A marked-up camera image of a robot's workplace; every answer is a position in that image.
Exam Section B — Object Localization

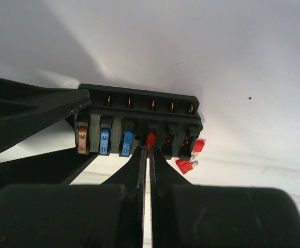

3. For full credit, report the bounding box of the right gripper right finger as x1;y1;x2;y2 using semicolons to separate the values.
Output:
149;148;300;247

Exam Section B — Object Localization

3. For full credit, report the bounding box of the orange blade fuse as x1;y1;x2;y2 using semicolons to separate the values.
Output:
77;127;88;154

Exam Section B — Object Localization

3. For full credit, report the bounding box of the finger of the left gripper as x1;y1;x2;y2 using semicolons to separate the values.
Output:
0;78;91;153
0;148;98;190

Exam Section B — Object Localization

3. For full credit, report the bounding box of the blue blade fuse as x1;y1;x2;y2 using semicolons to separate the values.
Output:
99;128;110;156
119;130;133;157

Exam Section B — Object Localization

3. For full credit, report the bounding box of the black fuse box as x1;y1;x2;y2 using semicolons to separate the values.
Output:
67;84;203;160

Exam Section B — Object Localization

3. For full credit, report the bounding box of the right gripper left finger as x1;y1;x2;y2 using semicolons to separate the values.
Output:
0;147;146;247

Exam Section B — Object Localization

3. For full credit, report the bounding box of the red blade fuse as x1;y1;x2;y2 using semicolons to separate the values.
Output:
191;139;206;156
145;132;156;150
175;159;199;175

